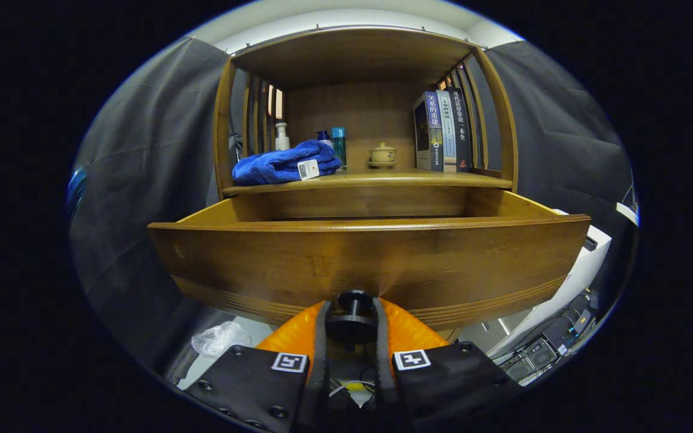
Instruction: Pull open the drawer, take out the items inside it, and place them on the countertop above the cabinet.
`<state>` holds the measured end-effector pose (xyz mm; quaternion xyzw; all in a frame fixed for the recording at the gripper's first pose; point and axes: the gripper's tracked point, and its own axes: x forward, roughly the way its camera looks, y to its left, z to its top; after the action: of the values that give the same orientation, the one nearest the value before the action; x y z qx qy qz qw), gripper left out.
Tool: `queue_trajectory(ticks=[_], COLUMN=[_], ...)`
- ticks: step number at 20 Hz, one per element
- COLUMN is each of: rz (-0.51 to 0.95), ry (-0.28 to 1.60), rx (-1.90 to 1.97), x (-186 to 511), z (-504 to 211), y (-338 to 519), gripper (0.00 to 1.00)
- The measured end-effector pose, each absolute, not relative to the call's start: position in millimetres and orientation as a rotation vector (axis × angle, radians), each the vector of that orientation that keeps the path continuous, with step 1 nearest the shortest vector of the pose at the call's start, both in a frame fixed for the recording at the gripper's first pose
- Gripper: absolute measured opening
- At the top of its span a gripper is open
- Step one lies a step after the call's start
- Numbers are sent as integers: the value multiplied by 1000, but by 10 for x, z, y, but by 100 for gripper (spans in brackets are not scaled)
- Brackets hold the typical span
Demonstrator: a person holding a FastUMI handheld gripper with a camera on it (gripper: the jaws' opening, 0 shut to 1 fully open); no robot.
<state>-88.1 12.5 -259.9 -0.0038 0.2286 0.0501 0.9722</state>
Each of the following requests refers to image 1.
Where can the wooden countertop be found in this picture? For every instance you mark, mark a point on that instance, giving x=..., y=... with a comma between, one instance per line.
x=382, y=178

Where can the white table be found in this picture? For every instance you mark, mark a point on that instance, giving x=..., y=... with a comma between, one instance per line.
x=581, y=270

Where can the beige saucer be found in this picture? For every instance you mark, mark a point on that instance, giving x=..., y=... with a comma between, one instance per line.
x=382, y=164

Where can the wooden drawer with black knob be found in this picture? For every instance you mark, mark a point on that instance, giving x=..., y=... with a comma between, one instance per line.
x=352, y=258

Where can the black electronic device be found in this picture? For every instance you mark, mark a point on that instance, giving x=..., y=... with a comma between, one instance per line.
x=539, y=358

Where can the beige lidded tea cup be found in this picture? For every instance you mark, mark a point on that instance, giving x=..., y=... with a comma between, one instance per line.
x=382, y=153

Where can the white bottle with blue cap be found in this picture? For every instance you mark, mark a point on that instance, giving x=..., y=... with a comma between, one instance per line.
x=323, y=137

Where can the blue towel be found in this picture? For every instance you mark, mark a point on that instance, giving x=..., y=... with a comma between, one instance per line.
x=268, y=165

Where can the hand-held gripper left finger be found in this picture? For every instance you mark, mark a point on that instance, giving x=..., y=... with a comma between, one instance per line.
x=320, y=361

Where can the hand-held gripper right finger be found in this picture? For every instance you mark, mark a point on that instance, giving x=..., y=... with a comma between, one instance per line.
x=382, y=361

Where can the white ledge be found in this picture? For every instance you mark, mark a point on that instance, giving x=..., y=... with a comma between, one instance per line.
x=626, y=211

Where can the wooden cabinet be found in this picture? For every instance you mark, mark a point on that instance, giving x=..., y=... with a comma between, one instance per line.
x=352, y=54

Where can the clear plastic bag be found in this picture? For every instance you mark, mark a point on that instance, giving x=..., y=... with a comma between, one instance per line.
x=220, y=338

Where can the grey book with blue spine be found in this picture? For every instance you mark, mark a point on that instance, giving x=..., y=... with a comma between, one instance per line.
x=434, y=132

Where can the clear teal bottle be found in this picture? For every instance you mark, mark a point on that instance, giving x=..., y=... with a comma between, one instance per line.
x=338, y=147

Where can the white pump bottle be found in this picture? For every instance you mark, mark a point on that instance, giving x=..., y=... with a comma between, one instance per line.
x=282, y=141

